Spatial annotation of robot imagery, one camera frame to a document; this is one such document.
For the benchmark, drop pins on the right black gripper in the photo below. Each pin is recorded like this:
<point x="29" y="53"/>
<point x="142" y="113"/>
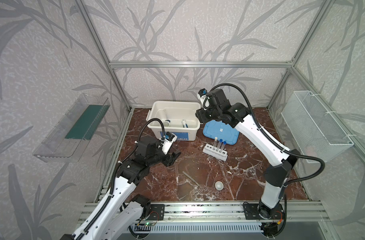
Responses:
<point x="202" y="114"/>

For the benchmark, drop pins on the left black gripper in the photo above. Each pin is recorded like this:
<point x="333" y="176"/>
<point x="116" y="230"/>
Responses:
<point x="170" y="156"/>

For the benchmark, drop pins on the cork-stoppered glass test tube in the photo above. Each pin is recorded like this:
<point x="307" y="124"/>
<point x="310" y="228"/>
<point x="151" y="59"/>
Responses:
<point x="215" y="143"/>

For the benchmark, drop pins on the blue-capped test tube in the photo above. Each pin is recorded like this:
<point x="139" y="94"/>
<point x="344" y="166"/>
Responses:
<point x="219" y="144"/>
<point x="223" y="146"/>

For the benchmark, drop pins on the white gauze roll blue label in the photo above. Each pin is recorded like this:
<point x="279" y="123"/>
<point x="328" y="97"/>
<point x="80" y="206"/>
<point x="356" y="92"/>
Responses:
<point x="184" y="124"/>

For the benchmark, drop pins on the blue base small flask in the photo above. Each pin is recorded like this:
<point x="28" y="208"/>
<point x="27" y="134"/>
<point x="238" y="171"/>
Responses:
<point x="164" y="115"/>

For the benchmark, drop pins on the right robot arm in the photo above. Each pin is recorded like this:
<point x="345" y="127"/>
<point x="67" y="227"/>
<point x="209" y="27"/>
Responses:
<point x="241" y="117"/>

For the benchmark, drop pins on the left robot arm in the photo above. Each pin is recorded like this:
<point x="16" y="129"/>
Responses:
<point x="111" y="218"/>

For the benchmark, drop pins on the blue plastic bin lid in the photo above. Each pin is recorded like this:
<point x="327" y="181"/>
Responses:
<point x="222" y="131"/>

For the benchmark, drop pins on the white test tube rack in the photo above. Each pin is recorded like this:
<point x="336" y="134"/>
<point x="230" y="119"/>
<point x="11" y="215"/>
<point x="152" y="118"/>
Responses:
<point x="218" y="154"/>

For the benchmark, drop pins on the white plastic storage bin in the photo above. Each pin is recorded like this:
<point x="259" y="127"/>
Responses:
<point x="178" y="111"/>

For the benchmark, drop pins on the small white ceramic crucible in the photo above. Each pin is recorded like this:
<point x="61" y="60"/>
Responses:
<point x="219" y="185"/>

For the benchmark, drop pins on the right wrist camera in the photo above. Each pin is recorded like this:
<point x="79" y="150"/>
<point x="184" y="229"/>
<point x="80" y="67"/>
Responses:
<point x="203" y="98"/>

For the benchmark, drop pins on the aluminium front rail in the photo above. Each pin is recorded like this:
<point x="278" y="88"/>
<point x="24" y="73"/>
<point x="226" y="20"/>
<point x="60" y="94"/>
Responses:
<point x="233" y="211"/>

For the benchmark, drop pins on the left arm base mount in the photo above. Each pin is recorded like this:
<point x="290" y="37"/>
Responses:
<point x="152" y="212"/>

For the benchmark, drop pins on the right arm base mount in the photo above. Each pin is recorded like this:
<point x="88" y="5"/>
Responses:
<point x="260" y="212"/>

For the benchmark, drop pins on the white wire mesh basket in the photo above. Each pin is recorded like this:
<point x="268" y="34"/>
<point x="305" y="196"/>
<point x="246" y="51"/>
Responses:
<point x="314" y="128"/>

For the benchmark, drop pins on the clear acrylic wall shelf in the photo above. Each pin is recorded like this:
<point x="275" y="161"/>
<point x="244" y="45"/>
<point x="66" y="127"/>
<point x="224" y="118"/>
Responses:
<point x="70" y="137"/>

